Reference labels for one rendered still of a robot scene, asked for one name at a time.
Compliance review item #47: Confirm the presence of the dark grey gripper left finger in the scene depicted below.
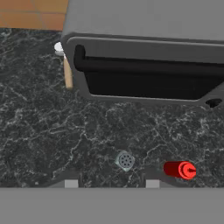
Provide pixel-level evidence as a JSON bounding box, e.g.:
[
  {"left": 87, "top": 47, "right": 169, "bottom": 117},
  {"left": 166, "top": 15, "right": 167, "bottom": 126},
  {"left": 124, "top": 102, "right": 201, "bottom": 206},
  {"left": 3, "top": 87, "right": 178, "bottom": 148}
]
[{"left": 43, "top": 168, "right": 81, "bottom": 189}]

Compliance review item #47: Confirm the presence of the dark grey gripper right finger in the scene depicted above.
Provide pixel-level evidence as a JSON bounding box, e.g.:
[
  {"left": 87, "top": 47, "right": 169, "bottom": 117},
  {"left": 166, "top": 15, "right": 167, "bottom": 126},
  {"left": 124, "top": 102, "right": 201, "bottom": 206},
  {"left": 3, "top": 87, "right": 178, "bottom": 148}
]
[{"left": 143, "top": 167, "right": 183, "bottom": 189}]

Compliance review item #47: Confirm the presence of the red condiment bottle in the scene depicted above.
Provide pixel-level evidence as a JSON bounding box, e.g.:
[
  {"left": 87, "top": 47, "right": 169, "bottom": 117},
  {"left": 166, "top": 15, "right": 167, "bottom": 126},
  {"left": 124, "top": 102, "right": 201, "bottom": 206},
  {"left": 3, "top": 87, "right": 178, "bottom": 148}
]
[{"left": 163, "top": 160, "right": 197, "bottom": 181}]

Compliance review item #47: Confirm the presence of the grey shaker with holed top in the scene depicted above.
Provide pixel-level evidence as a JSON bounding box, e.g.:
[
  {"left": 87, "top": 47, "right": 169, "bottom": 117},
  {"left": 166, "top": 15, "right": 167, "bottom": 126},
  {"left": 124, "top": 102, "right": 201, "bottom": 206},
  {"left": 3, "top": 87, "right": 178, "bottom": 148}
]
[{"left": 114, "top": 150, "right": 136, "bottom": 172}]

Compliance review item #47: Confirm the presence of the toaster oven glass door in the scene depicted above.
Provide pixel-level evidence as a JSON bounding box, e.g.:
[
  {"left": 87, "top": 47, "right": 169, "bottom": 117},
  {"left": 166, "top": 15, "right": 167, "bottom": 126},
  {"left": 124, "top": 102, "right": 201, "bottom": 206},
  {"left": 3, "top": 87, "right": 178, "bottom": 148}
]
[{"left": 66, "top": 36, "right": 224, "bottom": 107}]

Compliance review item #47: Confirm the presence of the black oven knob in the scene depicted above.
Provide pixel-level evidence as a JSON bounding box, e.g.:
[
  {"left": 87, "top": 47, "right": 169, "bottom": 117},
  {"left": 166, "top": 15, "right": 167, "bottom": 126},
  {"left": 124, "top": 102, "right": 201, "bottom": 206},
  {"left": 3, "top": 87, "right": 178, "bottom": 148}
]
[{"left": 205, "top": 98, "right": 223, "bottom": 109}]

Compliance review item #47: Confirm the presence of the grey toaster oven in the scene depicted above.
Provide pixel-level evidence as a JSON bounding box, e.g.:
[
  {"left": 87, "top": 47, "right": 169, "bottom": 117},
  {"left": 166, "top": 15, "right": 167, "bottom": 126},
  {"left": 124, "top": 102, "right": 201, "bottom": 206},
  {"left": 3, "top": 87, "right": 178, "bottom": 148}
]
[{"left": 59, "top": 0, "right": 224, "bottom": 109}]

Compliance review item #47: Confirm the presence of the white tool with wooden handle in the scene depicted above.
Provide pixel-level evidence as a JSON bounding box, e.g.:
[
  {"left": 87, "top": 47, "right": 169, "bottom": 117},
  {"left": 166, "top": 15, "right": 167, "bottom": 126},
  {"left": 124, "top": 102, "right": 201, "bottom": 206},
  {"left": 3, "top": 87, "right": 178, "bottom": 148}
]
[{"left": 53, "top": 41, "right": 74, "bottom": 90}]

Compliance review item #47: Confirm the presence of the black oven door handle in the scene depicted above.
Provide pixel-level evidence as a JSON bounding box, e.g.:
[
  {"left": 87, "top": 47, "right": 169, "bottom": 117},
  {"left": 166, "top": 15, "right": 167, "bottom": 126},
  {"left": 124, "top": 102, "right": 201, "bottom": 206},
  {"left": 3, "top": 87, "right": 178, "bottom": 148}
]
[{"left": 73, "top": 44, "right": 224, "bottom": 78}]

